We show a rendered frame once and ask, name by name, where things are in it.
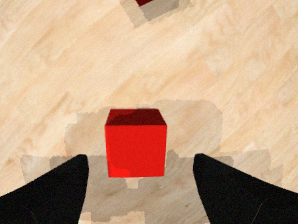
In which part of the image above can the red cube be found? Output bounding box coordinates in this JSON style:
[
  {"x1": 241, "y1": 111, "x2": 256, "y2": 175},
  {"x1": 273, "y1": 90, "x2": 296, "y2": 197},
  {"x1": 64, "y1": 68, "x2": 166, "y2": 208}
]
[
  {"x1": 104, "y1": 109, "x2": 166, "y2": 179},
  {"x1": 136, "y1": 0, "x2": 152, "y2": 6}
]

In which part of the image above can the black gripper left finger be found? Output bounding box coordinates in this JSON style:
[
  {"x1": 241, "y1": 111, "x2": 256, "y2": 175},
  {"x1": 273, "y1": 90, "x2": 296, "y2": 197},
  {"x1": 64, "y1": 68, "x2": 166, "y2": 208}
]
[{"x1": 0, "y1": 153, "x2": 89, "y2": 224}]

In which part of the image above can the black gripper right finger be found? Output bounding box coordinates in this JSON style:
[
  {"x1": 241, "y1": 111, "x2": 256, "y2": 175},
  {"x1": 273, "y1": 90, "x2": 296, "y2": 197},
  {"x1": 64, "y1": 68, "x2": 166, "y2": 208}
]
[{"x1": 193, "y1": 153, "x2": 298, "y2": 224}]

